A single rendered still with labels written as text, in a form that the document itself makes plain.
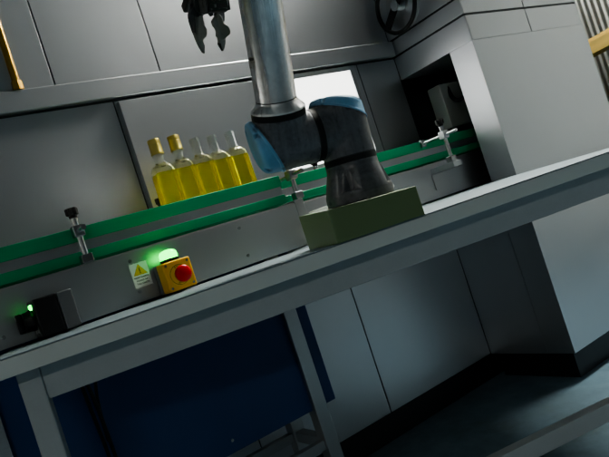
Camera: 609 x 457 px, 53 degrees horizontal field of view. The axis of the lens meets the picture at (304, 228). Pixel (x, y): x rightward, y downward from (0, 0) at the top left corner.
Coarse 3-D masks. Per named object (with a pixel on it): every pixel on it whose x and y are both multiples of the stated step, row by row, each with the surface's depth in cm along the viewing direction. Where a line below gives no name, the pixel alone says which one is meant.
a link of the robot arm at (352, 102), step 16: (336, 96) 129; (352, 96) 130; (320, 112) 129; (336, 112) 129; (352, 112) 130; (320, 128) 128; (336, 128) 129; (352, 128) 129; (368, 128) 133; (336, 144) 130; (352, 144) 129; (368, 144) 131; (320, 160) 133
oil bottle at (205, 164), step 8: (192, 160) 174; (200, 160) 172; (208, 160) 173; (200, 168) 172; (208, 168) 173; (216, 168) 174; (200, 176) 172; (208, 176) 172; (216, 176) 174; (208, 184) 172; (216, 184) 173; (208, 192) 172
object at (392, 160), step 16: (416, 144) 215; (432, 144) 220; (464, 144) 229; (384, 160) 207; (400, 160) 210; (416, 160) 214; (432, 160) 218; (304, 176) 188; (320, 176) 191; (288, 192) 184; (304, 192) 187; (320, 192) 190; (0, 288) 139
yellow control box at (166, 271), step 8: (168, 264) 142; (176, 264) 143; (184, 264) 144; (160, 272) 142; (168, 272) 141; (192, 272) 144; (160, 280) 144; (168, 280) 141; (176, 280) 142; (192, 280) 144; (160, 288) 145; (168, 288) 141; (176, 288) 142
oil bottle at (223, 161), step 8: (216, 152) 176; (224, 152) 177; (216, 160) 175; (224, 160) 176; (224, 168) 176; (232, 168) 177; (224, 176) 176; (232, 176) 177; (224, 184) 175; (232, 184) 176
